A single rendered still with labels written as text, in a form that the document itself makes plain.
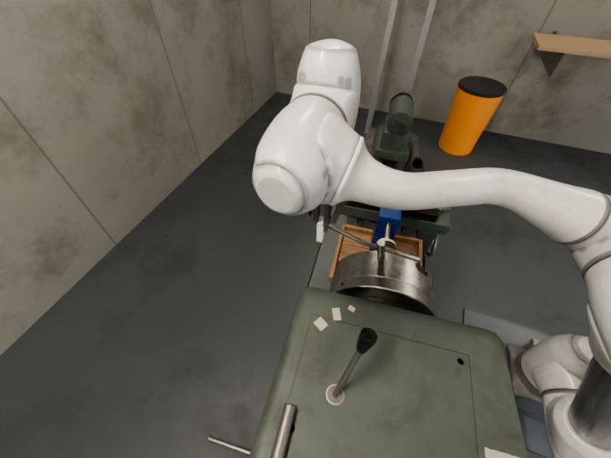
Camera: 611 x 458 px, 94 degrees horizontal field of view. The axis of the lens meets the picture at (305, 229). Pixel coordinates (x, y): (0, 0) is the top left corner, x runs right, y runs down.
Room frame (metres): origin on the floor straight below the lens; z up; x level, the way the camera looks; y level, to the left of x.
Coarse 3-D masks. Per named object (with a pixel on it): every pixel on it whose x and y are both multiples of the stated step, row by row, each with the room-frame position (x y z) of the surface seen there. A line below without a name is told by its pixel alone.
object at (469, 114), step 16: (464, 80) 3.07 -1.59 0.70; (480, 80) 3.08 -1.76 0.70; (464, 96) 2.87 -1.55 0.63; (480, 96) 2.77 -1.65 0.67; (496, 96) 2.75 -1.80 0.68; (464, 112) 2.82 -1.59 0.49; (480, 112) 2.76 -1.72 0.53; (448, 128) 2.91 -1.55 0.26; (464, 128) 2.79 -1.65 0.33; (480, 128) 2.78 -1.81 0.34; (448, 144) 2.85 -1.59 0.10; (464, 144) 2.78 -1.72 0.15
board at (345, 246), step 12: (348, 228) 0.88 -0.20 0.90; (360, 228) 0.87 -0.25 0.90; (348, 240) 0.82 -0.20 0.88; (396, 240) 0.82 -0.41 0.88; (408, 240) 0.81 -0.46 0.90; (420, 240) 0.81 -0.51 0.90; (336, 252) 0.73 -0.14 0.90; (348, 252) 0.75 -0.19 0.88; (408, 252) 0.75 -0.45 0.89; (420, 252) 0.74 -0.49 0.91
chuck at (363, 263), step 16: (352, 256) 0.50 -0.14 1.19; (368, 256) 0.48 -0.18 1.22; (400, 256) 0.47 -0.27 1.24; (336, 272) 0.48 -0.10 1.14; (352, 272) 0.44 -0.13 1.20; (368, 272) 0.43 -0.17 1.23; (384, 272) 0.42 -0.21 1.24; (400, 272) 0.42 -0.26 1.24; (416, 272) 0.43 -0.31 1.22; (432, 288) 0.41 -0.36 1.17
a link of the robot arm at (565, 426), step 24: (600, 264) 0.26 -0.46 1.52; (600, 288) 0.22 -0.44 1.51; (600, 312) 0.19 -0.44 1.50; (600, 336) 0.17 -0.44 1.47; (600, 360) 0.15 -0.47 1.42; (600, 384) 0.13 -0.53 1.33; (552, 408) 0.15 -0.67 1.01; (576, 408) 0.13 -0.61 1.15; (600, 408) 0.11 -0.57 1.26; (552, 432) 0.10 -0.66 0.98; (576, 432) 0.09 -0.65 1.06; (600, 432) 0.08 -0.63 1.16; (576, 456) 0.05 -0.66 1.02; (600, 456) 0.05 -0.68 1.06
